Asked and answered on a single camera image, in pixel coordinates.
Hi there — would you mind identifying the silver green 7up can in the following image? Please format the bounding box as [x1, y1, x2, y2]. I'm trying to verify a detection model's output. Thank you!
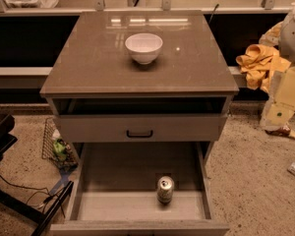
[156, 176, 174, 205]

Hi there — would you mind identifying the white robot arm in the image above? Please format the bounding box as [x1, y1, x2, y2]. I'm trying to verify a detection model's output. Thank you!
[261, 3, 295, 132]

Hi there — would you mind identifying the grey drawer cabinet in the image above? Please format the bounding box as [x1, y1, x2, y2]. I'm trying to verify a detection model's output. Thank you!
[39, 10, 240, 169]

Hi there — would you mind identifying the grey top drawer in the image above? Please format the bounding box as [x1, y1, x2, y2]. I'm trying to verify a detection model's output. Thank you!
[55, 114, 227, 143]

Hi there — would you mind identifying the open middle drawer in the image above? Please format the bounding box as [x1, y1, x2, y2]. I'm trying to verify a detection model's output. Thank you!
[50, 142, 229, 236]

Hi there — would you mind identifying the white ceramic bowl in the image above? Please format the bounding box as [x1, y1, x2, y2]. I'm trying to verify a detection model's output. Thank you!
[125, 33, 163, 65]

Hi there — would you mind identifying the green bag in basket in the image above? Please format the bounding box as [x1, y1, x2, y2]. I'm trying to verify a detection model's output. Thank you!
[52, 139, 67, 161]

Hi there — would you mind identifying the blue tape strip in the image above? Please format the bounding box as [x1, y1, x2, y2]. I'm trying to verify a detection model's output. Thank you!
[49, 170, 72, 195]

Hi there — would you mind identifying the yellow crumpled cloth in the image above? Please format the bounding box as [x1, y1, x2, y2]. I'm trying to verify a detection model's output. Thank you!
[236, 44, 291, 92]

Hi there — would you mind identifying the brown snack bag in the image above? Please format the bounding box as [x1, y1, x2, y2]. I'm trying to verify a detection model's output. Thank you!
[265, 125, 295, 140]

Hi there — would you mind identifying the black chair base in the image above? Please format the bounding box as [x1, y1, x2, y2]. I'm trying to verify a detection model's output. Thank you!
[0, 113, 75, 236]

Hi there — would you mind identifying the black drawer handle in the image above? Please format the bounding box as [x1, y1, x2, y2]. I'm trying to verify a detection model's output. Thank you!
[126, 130, 153, 139]

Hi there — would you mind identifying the wire mesh basket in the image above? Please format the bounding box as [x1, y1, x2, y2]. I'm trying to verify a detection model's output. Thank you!
[41, 118, 78, 171]

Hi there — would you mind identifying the black floor cable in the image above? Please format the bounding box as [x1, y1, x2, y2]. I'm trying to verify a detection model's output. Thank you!
[0, 164, 67, 218]

